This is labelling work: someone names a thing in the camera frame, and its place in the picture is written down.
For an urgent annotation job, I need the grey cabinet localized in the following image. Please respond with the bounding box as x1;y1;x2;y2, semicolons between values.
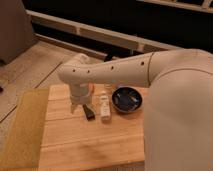
0;0;37;64

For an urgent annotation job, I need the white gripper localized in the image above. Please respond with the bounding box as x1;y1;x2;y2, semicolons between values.
69;84;92;114

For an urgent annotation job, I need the orange handled tool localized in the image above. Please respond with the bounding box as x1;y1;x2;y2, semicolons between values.
89;84;94;91

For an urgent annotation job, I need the wooden table board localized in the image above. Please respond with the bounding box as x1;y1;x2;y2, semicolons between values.
39;84;144;171

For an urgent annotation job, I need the white shelf rail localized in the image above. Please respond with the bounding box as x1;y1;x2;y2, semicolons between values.
27;10;178;53

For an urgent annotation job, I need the black rectangular device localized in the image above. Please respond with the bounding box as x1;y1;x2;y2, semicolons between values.
83;105;95;120

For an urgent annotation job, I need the small clear bottle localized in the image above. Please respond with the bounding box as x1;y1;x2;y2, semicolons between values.
100;91;111;120

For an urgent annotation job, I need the dark ceramic bowl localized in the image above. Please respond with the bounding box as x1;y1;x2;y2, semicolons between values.
112;87;143;113

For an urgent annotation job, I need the yellow-green mat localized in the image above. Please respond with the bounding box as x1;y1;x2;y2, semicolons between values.
0;89;49;171

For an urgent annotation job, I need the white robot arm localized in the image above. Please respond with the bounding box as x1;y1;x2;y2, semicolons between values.
59;49;213;171

